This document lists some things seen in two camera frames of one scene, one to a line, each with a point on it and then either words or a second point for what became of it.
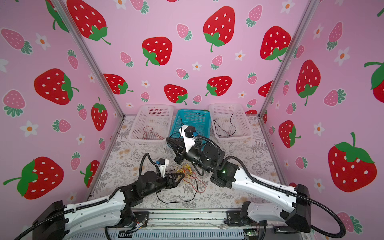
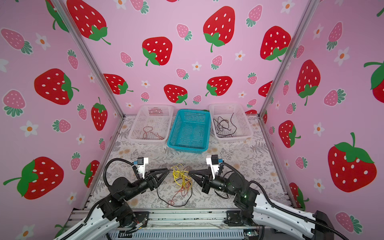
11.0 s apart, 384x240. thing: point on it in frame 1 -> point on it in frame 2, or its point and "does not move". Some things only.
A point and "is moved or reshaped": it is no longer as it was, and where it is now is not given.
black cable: (179, 132) -> (220, 124)
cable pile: (187, 173) is moved or reshaped
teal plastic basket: (199, 118) does not move
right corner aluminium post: (310, 8) does not move
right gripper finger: (177, 144) -> (202, 172)
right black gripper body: (196, 158) -> (220, 184)
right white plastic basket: (230, 122) does not move
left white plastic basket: (150, 123) does not move
